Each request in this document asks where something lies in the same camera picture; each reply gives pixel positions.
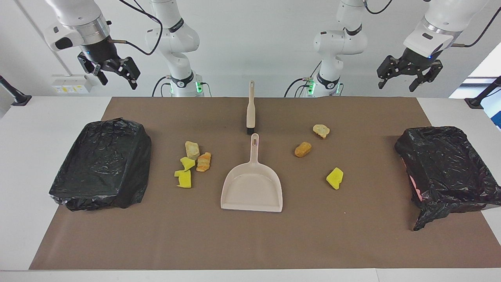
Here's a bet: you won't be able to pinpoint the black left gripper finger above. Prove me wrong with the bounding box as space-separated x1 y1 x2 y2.
409 61 443 93
377 56 404 90

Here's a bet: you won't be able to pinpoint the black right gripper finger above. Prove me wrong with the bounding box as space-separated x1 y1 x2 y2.
77 53 108 86
117 57 141 90

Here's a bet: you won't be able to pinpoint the orange striped croissant piece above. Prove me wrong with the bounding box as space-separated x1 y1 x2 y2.
196 152 212 172

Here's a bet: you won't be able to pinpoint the brown bread nugget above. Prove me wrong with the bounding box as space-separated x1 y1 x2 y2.
294 142 313 158

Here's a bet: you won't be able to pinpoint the yellow cheese wedge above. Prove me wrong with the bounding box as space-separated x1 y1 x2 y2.
326 167 344 190

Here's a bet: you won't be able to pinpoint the large notched yellow sponge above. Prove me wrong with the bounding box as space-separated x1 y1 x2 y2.
174 170 193 189

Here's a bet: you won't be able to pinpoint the beige brush black bristles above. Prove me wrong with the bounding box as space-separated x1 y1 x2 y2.
246 81 256 135

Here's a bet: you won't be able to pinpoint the beige plastic dustpan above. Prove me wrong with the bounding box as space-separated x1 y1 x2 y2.
220 133 283 213

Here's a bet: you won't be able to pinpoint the pink bin with black bag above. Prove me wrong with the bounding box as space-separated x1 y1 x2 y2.
394 126 501 231

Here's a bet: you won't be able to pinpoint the bin fully wrapped black bag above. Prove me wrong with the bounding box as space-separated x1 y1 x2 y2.
49 117 152 212

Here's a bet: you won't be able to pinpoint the black clamp stand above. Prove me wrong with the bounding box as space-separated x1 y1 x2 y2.
465 76 501 110
0 75 32 107

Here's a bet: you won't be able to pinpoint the brown table mat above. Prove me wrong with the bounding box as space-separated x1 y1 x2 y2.
29 97 501 271

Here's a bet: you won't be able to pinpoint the white wall socket box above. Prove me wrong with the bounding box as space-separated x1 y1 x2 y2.
52 75 93 94

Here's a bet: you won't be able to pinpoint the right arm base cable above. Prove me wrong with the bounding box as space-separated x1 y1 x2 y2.
152 76 173 97

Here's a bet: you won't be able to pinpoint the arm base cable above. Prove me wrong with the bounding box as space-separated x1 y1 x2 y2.
285 78 310 98
152 76 173 97

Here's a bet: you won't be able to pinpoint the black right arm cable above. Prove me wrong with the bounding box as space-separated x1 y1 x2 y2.
108 0 163 56

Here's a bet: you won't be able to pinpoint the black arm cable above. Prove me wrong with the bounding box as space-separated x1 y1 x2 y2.
450 6 501 48
108 0 163 56

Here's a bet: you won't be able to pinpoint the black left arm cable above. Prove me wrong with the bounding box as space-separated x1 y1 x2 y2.
450 6 501 48

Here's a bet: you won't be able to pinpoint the left arm base cable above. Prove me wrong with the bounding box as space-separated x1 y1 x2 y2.
285 78 310 98

